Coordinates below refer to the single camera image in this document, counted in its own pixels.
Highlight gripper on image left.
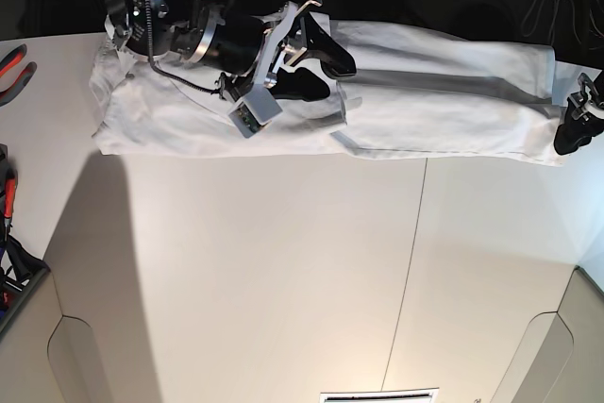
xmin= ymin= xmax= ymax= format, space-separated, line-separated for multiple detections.
xmin=252 ymin=0 xmax=357 ymax=102

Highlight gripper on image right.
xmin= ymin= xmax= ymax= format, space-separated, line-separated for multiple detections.
xmin=553 ymin=73 xmax=604 ymax=156

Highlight white t-shirt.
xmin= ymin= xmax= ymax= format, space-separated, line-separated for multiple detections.
xmin=89 ymin=13 xmax=563 ymax=166

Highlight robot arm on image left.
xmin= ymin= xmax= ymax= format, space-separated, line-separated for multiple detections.
xmin=105 ymin=0 xmax=357 ymax=102

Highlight white vent grille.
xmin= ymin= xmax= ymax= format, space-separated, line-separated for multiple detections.
xmin=319 ymin=388 xmax=439 ymax=403

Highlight orange grey pliers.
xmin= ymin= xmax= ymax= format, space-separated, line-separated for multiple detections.
xmin=0 ymin=44 xmax=38 ymax=109

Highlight dark tool bag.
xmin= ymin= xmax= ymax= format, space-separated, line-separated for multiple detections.
xmin=1 ymin=144 xmax=50 ymax=332

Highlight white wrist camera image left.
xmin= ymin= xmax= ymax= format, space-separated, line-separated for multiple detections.
xmin=227 ymin=86 xmax=282 ymax=139

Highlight white cable on floor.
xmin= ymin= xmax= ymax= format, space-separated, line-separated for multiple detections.
xmin=461 ymin=0 xmax=604 ymax=51

